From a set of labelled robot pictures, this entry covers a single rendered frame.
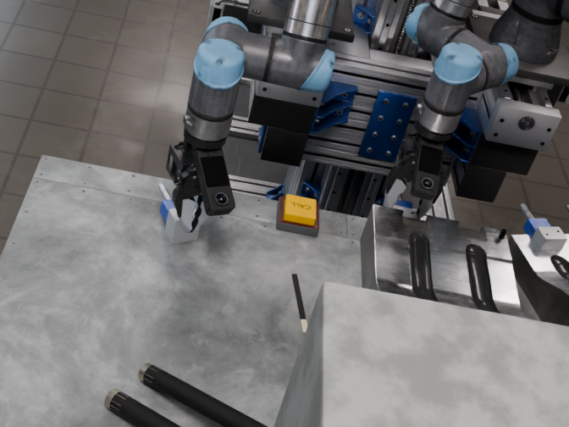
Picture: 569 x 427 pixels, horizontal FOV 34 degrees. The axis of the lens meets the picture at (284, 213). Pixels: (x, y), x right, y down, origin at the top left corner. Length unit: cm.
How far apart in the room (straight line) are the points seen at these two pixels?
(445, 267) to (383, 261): 11
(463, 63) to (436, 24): 17
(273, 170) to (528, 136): 109
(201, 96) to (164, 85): 212
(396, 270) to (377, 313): 97
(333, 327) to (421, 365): 7
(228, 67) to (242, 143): 157
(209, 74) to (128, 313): 41
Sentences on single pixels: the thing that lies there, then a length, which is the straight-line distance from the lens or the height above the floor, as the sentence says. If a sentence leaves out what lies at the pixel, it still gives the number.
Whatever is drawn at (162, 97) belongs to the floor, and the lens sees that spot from 352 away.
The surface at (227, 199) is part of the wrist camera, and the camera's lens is 152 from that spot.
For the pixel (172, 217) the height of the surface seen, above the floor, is 85.
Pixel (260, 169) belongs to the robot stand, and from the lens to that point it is 291.
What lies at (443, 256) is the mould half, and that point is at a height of 89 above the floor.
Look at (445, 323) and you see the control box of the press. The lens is 69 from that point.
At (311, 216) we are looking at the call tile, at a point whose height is 84.
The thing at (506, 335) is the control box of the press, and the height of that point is 147.
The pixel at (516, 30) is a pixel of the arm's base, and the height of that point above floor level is 109.
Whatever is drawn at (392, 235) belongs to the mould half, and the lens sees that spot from 170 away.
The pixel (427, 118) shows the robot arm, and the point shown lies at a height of 107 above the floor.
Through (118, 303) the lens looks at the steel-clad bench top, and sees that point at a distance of 157.
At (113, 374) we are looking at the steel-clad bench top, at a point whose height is 80.
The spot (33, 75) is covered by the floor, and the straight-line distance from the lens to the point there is 355.
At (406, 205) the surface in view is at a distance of 187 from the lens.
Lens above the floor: 193
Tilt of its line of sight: 38 degrees down
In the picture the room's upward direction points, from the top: 16 degrees clockwise
